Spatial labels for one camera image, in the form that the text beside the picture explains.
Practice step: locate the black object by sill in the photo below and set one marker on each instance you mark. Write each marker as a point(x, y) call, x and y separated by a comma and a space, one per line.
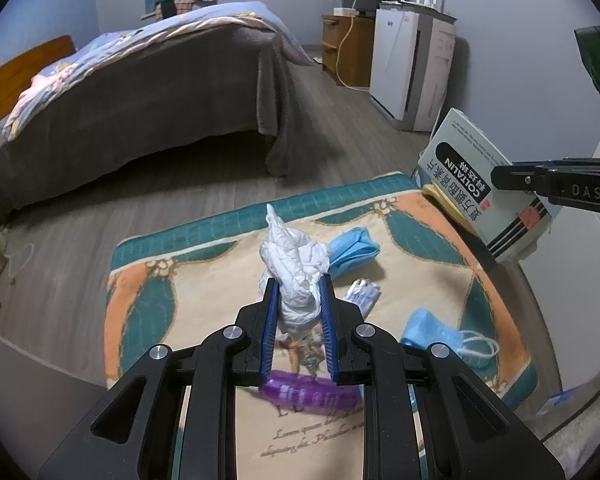
point(168, 9)

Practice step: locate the purple bag roll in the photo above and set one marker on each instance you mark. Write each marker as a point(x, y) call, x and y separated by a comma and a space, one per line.
point(310, 392)

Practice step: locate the blue disposable glove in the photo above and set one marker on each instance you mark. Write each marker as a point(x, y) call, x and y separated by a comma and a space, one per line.
point(355, 252)

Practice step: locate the wooden cabinet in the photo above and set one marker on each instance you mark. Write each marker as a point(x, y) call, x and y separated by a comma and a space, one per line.
point(350, 50)

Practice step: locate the white tissue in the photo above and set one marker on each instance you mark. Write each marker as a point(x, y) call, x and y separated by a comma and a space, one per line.
point(295, 270)

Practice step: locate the white medicine box black label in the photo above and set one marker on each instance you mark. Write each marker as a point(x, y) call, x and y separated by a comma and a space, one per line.
point(460, 160)

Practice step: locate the teal orange printed mat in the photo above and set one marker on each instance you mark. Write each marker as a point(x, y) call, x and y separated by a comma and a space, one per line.
point(205, 300)

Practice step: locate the grey bedspread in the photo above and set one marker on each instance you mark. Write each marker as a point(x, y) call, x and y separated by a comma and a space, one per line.
point(155, 100)

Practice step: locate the light blue paper packet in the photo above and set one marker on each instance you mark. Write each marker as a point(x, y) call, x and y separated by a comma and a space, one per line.
point(557, 402)

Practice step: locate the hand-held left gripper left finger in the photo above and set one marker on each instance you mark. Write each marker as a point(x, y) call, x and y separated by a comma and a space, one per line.
point(270, 320)

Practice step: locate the clear crinkled wrapper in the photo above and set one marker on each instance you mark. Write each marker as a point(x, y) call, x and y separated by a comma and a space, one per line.
point(311, 355)

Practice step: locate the white air purifier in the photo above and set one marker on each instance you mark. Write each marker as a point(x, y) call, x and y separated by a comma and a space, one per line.
point(395, 60)

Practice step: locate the blue face mask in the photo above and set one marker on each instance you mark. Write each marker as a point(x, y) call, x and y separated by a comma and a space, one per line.
point(430, 330)

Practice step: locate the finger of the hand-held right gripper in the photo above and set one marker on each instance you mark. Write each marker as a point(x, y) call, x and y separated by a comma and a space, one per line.
point(570, 187)
point(580, 162)

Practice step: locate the teal trash bin yellow rim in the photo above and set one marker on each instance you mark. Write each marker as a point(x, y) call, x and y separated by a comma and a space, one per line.
point(437, 195)

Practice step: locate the flat white box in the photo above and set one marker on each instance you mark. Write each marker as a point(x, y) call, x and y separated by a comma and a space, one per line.
point(345, 11)

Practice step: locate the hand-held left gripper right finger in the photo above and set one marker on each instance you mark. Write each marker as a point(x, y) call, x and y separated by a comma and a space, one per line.
point(330, 325)

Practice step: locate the blue printed quilt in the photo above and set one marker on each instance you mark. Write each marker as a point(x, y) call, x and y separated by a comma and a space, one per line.
point(220, 15)

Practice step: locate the wooden bed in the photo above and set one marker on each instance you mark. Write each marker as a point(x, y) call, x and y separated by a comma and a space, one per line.
point(25, 65)

